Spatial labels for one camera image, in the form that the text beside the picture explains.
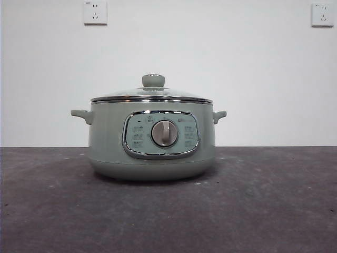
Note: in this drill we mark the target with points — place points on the white wall socket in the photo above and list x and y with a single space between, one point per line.
95 12
322 15

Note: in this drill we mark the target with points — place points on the glass lid with green knob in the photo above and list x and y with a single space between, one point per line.
154 79

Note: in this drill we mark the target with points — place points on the green electric cooking pot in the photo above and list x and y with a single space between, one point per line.
105 137

